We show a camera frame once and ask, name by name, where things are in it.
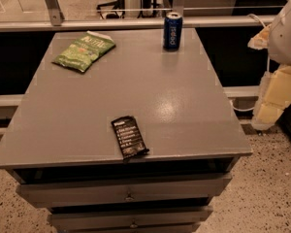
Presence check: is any white cable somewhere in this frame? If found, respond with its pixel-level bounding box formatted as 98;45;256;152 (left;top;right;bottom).
246;13;268;29

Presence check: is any top grey drawer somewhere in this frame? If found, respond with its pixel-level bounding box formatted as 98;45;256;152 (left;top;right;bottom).
16;173;232;208

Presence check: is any black office chair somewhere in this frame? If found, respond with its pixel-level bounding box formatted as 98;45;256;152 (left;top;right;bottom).
96;0;125;19

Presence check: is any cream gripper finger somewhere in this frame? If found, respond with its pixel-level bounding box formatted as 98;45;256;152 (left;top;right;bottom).
247;25;271;50
251;65;291;130

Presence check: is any grey drawer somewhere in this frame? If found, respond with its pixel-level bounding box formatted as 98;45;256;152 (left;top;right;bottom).
49;206;212;231
16;173;232;208

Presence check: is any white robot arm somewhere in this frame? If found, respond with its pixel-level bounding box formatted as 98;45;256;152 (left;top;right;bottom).
247;0;291;130

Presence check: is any grey metal railing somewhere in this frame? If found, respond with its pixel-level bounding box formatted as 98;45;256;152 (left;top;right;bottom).
0;16;275;32

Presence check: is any grey drawer cabinet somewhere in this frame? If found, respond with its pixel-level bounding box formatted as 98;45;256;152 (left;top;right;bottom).
0;29;251;233

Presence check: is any black rxbar chocolate bar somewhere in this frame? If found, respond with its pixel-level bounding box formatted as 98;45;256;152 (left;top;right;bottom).
111;116;149;160

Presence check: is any blue pepsi can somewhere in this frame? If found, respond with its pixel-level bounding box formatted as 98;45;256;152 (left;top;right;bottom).
163;12;182;50

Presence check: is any green chip bag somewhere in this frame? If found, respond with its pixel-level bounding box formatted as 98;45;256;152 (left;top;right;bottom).
53;31;115;73

